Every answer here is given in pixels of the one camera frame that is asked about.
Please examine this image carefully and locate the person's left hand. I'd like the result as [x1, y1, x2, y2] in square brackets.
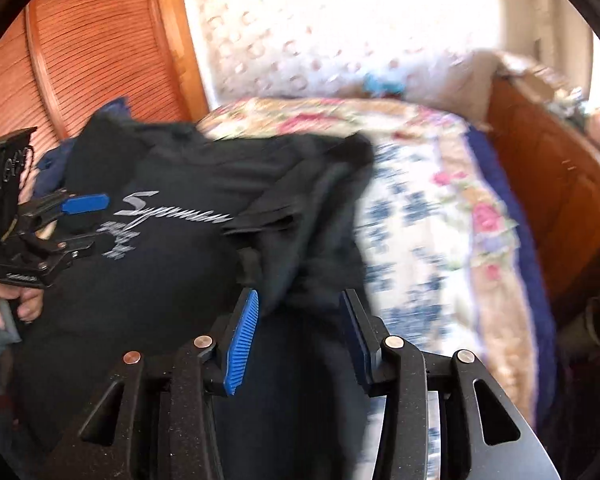
[0, 280, 45, 325]

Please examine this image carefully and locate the grey pipe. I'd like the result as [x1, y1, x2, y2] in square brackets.
[559, 294, 600, 357]

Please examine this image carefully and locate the wooden louvred wardrobe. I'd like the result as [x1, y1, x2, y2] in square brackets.
[0, 0, 212, 183]

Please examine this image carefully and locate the dark blue bedsheet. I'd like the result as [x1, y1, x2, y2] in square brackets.
[466, 124, 562, 433]

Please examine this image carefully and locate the floral blanket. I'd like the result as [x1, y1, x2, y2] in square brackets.
[195, 95, 537, 480]

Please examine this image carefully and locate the light blue toy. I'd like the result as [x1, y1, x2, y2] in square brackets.
[361, 73, 407, 98]

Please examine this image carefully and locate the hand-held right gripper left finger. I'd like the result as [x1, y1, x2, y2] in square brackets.
[45, 289, 260, 480]

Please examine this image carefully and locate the white curtain with circles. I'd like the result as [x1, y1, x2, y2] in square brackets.
[179, 0, 508, 113]

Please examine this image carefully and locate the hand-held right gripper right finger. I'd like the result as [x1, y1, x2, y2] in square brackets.
[340, 289, 561, 480]

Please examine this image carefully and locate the wooden sideboard cabinet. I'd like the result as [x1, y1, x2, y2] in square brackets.
[484, 74, 600, 313]

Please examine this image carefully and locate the pile of dark blue clothes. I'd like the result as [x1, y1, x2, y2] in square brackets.
[32, 97, 132, 197]

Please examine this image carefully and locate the black printed t-shirt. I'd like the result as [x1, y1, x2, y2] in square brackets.
[12, 110, 377, 480]

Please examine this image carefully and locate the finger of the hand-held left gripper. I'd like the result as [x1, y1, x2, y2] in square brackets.
[16, 192, 110, 235]
[7, 234, 100, 275]

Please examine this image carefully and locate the cardboard box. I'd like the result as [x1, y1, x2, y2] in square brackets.
[499, 52, 561, 106]

